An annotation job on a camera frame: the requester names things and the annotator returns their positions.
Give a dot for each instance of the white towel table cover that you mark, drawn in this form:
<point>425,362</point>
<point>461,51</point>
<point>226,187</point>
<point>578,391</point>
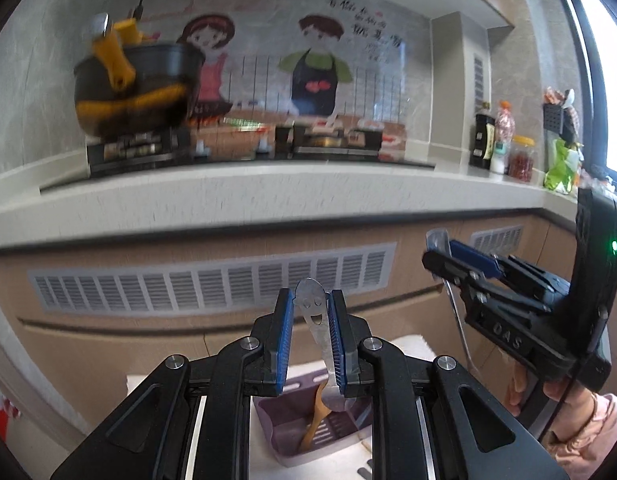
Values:
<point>340,465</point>

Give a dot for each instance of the black wall utensil rack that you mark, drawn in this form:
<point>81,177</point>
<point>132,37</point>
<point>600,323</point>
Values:
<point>560,116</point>

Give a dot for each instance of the green plastic bag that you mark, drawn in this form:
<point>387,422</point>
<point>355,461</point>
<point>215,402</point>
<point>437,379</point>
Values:
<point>563,167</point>

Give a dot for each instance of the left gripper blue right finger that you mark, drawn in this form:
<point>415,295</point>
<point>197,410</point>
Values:
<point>456,262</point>

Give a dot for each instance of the black wok with orange handle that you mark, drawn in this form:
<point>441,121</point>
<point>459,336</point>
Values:
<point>129,85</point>

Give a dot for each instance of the dark soy sauce bottle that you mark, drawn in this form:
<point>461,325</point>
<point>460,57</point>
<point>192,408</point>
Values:
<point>483,140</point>

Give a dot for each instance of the small grey vent grille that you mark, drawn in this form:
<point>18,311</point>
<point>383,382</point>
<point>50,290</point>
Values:
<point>502,241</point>

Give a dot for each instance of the yellow-lid chili jar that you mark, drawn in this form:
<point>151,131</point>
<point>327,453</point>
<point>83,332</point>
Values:
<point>521,158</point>

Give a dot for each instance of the person's hand in pink sleeve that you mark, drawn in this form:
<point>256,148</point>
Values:
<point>583,436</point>

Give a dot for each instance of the maroon plastic utensil holder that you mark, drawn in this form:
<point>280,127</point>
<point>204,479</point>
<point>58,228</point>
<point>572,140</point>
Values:
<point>285,419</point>

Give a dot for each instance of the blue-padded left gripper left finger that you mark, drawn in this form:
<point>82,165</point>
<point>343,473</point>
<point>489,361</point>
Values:
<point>191,414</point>

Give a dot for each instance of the large grey vent grille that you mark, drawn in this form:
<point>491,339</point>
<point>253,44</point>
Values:
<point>209,287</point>

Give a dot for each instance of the metal smiley spoon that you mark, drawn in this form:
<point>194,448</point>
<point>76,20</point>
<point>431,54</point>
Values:
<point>325,314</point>

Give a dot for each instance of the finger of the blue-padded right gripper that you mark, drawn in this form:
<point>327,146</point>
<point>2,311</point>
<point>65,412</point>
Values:
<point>430,419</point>

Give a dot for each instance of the black soup spoon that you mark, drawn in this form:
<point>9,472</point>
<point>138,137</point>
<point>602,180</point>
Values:
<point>438,239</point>

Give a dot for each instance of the gas stove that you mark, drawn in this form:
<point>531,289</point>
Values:
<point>243,141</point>

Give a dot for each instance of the wooden spoon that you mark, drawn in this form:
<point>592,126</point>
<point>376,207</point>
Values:
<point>321,411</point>

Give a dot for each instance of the orange-cap drink bottle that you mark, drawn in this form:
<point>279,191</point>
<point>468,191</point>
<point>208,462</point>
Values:
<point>504,132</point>

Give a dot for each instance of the dark translucent long spoon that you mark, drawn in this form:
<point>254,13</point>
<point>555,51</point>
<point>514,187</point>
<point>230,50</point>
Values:
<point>365,473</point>

